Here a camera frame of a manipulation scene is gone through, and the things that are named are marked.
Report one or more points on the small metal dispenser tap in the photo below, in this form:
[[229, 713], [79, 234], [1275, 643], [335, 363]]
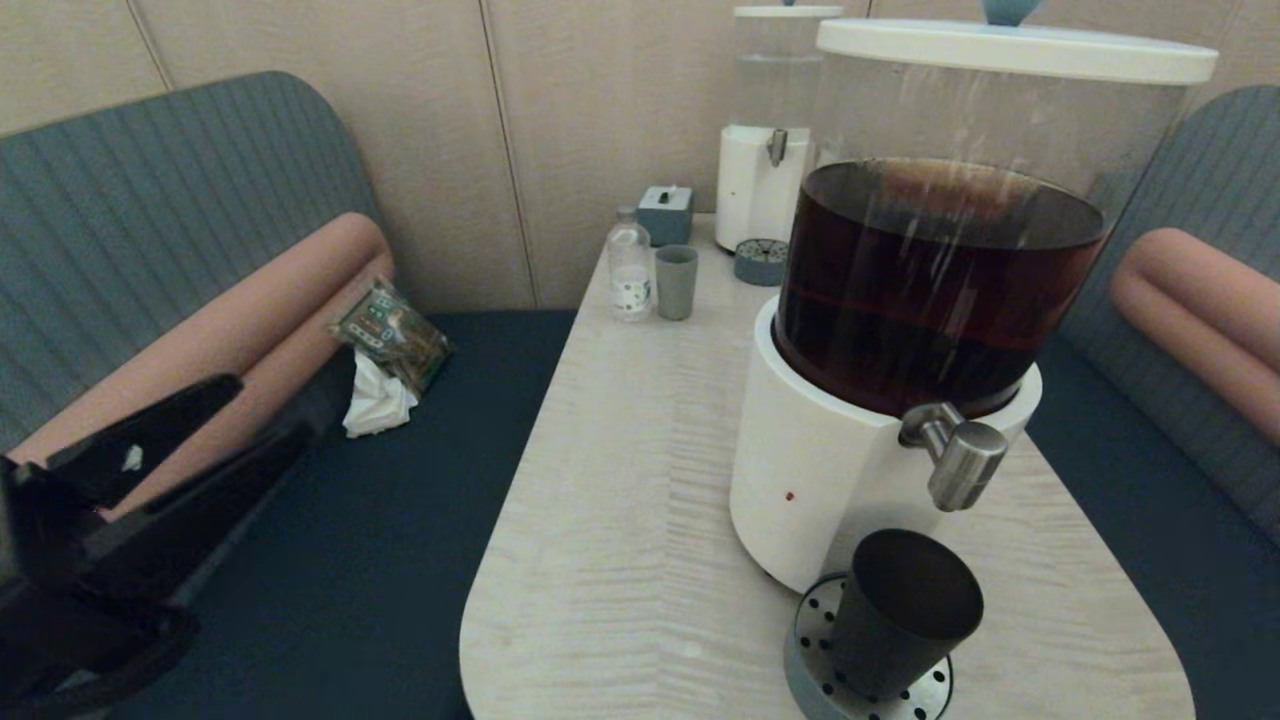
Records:
[[776, 146]]

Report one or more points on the large white dispenser lid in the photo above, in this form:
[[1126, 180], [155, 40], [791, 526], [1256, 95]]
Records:
[[1000, 48]]

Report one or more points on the blue-grey small box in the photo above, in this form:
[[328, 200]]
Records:
[[664, 216]]

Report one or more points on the large metal dispenser tap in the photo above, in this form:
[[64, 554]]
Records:
[[962, 462]]

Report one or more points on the crumpled white tissue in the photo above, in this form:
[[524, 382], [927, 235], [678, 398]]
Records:
[[378, 405]]

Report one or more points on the small blue-grey perforated drip tray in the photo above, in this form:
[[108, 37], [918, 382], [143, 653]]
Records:
[[760, 266]]

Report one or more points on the small white dispenser lid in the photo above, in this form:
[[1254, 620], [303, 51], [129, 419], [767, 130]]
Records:
[[790, 12]]

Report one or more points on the grey-green cup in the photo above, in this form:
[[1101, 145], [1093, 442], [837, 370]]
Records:
[[676, 285]]

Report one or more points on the small far water dispenser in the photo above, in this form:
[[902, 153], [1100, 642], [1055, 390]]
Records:
[[750, 190]]

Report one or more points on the black plastic cup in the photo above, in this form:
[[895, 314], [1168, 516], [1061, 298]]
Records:
[[900, 610]]

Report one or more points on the large blue-grey perforated drip tray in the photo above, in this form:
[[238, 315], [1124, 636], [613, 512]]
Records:
[[806, 642]]

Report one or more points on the green snack packet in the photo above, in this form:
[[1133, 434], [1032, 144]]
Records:
[[392, 335]]

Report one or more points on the large tea dispenser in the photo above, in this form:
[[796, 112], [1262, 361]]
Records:
[[850, 480]]

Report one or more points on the teal upholstered bench sofa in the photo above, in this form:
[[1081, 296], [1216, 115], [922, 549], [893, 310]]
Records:
[[1230, 170], [150, 180]]

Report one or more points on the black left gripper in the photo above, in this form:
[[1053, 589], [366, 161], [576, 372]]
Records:
[[60, 590]]

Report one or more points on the clear plastic bottle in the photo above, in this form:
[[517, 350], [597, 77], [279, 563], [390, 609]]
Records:
[[630, 265]]

